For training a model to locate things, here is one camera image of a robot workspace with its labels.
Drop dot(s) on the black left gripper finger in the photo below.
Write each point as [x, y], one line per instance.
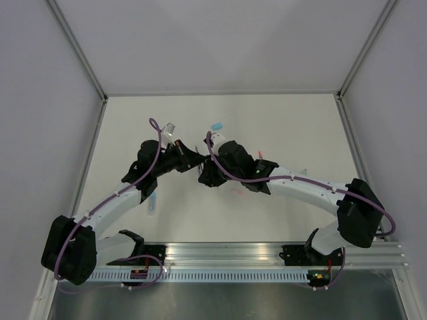
[191, 153]
[194, 161]

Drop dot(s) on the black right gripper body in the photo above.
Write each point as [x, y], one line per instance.
[215, 175]

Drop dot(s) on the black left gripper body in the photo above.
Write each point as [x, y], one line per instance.
[181, 162]

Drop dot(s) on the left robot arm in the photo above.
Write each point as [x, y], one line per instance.
[74, 247]

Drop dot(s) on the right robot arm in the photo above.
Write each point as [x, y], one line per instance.
[357, 211]

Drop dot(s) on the blue highlighter pen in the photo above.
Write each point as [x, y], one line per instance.
[152, 203]

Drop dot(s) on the light blue highlighter cap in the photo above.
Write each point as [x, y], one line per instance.
[217, 126]

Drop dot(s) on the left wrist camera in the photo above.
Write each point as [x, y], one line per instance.
[167, 135]

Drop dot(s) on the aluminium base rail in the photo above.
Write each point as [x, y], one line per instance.
[266, 255]

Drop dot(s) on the white slotted cable duct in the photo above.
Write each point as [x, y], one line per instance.
[200, 275]

